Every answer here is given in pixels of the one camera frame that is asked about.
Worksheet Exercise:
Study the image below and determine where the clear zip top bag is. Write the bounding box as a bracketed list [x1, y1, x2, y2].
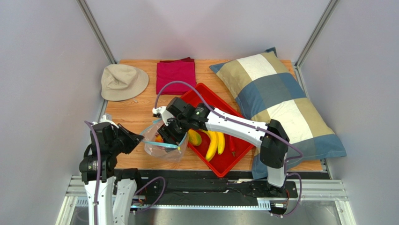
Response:
[140, 119, 189, 163]

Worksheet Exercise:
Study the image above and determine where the yellow green fake mango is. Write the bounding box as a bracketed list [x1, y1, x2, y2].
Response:
[188, 129, 202, 146]

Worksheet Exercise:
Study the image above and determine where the yellow fake banana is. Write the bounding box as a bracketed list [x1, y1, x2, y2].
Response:
[200, 130, 225, 162]

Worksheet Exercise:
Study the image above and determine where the purple fake eggplant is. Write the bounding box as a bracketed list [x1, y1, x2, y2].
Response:
[229, 135, 236, 157]

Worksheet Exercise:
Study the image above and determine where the small red fake fruit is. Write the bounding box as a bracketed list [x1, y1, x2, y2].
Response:
[154, 134, 164, 143]

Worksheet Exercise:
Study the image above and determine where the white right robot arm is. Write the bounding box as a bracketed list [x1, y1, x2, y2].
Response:
[152, 97, 290, 188]

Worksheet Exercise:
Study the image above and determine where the red plastic tray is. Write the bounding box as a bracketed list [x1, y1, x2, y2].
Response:
[180, 82, 255, 179]

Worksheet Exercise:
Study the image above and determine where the beige bucket hat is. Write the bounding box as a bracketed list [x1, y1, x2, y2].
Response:
[101, 64, 149, 101]

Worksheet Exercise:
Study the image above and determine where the magenta folded cloth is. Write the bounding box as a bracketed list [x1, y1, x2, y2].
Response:
[156, 57, 196, 94]

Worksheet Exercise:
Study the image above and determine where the plaid checkered pillow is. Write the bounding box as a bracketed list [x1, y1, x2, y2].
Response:
[210, 52, 347, 168]

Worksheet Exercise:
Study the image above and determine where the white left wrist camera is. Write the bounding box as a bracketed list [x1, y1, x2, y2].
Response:
[98, 113, 118, 128]

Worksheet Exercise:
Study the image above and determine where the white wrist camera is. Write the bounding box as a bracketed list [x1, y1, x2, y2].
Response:
[98, 113, 118, 128]
[152, 106, 175, 126]

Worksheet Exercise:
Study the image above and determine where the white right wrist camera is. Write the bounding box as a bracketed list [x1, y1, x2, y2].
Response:
[152, 106, 175, 126]

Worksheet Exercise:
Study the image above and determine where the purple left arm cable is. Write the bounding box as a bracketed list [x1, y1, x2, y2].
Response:
[84, 120, 167, 225]

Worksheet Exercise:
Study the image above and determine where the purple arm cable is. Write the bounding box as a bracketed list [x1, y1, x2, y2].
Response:
[84, 120, 167, 225]
[154, 81, 303, 218]

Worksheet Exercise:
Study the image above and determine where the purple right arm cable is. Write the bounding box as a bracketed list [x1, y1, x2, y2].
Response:
[154, 81, 303, 218]

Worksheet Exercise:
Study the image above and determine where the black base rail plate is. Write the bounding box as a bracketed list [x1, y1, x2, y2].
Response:
[138, 170, 298, 206]

